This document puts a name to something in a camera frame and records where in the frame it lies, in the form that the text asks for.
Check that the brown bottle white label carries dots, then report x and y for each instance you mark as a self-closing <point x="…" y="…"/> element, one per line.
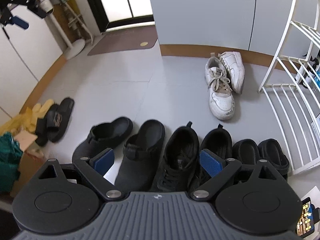
<point x="310" y="77"/>
<point x="301" y="72"/>

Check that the yellow rubber gloves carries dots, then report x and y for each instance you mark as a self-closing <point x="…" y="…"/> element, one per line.
<point x="37" y="110"/>

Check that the brown door mat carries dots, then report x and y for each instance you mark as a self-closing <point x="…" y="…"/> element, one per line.
<point x="120" y="41"/>

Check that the black lace-up sneaker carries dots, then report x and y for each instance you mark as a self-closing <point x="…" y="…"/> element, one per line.
<point x="175" y="155"/>
<point x="217" y="140"/>

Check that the white folded drying rack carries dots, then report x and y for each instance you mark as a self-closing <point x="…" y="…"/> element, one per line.
<point x="75" y="21"/>

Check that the black smartphone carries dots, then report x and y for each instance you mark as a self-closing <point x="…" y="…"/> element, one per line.
<point x="305" y="217"/>

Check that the green cloth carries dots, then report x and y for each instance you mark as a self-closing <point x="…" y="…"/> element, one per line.
<point x="7" y="162"/>

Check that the black framed glass door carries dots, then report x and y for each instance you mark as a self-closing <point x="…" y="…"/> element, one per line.
<point x="120" y="0"/>

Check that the white standing fan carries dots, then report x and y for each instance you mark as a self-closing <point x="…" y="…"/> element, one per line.
<point x="75" y="49"/>

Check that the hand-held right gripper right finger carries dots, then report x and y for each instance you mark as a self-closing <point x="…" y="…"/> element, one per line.
<point x="211" y="163"/>

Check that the black printed slide sandal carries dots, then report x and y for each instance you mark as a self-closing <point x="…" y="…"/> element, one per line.
<point x="41" y="130"/>
<point x="61" y="120"/>

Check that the brown cardboard piece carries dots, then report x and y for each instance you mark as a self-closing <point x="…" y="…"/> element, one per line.
<point x="27" y="140"/>

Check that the white printed carton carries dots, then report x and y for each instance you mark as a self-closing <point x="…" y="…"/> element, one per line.
<point x="317" y="125"/>

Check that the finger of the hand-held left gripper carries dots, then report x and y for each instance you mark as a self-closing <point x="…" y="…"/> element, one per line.
<point x="20" y="23"/>

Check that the black chunky platform clog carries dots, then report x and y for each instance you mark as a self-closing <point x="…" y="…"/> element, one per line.
<point x="273" y="155"/>
<point x="246" y="152"/>

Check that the clear plastic water bottle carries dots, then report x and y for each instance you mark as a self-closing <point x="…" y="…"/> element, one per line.
<point x="317" y="80"/>

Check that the white shoe rack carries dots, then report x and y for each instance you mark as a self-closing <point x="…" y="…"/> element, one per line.
<point x="300" y="170"/>

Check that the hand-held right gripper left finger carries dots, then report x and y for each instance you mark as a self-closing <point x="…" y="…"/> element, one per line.
<point x="102" y="162"/>

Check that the white patterned sneaker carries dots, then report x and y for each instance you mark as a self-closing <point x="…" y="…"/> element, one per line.
<point x="221" y="100"/>
<point x="235" y="67"/>

